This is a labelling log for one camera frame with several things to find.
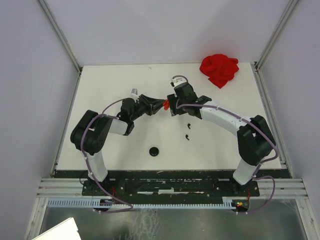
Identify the right aluminium frame post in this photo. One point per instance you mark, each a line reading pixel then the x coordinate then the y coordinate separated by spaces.
pixel 279 28

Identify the black round earbud case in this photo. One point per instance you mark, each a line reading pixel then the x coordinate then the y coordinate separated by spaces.
pixel 154 151

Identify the orange round earbud case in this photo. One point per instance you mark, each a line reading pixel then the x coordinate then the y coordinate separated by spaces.
pixel 166 105

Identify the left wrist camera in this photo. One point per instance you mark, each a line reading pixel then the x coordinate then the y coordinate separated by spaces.
pixel 134 94

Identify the white paper sheet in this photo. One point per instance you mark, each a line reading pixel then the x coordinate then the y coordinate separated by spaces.
pixel 66 230

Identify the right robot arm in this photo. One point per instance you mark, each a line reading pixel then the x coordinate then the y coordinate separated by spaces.
pixel 255 141

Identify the left aluminium frame post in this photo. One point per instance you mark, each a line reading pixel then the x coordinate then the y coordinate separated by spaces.
pixel 43 4

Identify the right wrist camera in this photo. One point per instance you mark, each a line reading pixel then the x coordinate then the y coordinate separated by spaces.
pixel 177 80

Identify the aluminium frame post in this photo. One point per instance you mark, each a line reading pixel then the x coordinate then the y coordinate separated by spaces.
pixel 43 4
pixel 279 28

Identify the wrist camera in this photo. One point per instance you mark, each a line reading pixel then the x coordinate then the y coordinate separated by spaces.
pixel 177 80
pixel 134 94

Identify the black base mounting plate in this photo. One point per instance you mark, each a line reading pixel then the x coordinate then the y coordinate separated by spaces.
pixel 212 186

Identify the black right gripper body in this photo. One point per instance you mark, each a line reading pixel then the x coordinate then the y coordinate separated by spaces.
pixel 174 100

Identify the red crumpled cloth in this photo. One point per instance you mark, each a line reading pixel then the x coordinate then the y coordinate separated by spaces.
pixel 219 68

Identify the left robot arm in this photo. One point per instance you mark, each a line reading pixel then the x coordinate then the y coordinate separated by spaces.
pixel 90 133

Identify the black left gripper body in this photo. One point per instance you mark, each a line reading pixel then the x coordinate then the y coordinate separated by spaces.
pixel 144 104

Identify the aluminium front rail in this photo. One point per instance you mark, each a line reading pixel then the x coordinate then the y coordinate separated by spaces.
pixel 293 188

